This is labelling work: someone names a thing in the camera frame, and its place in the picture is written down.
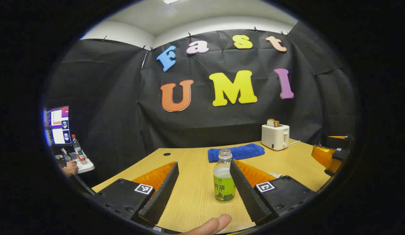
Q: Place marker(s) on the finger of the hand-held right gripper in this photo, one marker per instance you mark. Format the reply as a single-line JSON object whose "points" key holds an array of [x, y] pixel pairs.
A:
{"points": [[334, 164], [323, 155]]}

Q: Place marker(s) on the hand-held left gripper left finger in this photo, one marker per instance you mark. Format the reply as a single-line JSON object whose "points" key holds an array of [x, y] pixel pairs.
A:
{"points": [[161, 192]]}

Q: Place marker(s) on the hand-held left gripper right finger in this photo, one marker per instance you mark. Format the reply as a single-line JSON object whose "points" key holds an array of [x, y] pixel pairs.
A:
{"points": [[246, 192]]}

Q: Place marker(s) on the green label water bottle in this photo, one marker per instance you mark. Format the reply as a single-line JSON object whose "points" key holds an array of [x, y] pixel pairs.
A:
{"points": [[222, 189]]}

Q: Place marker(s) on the red label plastic bottle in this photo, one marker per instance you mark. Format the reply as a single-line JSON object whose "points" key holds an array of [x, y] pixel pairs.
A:
{"points": [[79, 151]]}

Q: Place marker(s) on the blue towel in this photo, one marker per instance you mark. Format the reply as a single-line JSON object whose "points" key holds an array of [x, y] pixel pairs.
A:
{"points": [[248, 151]]}

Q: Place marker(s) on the white toaster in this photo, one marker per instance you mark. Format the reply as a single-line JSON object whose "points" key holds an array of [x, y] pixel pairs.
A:
{"points": [[274, 137]]}

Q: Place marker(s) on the bread slice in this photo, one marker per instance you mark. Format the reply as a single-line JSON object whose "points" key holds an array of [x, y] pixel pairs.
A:
{"points": [[272, 123]]}

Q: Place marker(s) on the white side table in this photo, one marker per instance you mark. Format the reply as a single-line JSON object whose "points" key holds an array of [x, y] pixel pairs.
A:
{"points": [[86, 167]]}

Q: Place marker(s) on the black backdrop cloth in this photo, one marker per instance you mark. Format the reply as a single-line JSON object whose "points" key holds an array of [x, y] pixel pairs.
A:
{"points": [[124, 98]]}

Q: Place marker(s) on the computer monitor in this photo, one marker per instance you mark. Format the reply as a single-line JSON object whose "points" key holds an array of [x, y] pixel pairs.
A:
{"points": [[58, 125]]}

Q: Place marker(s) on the ceiling light panel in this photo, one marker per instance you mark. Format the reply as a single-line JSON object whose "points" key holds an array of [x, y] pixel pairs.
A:
{"points": [[171, 1]]}

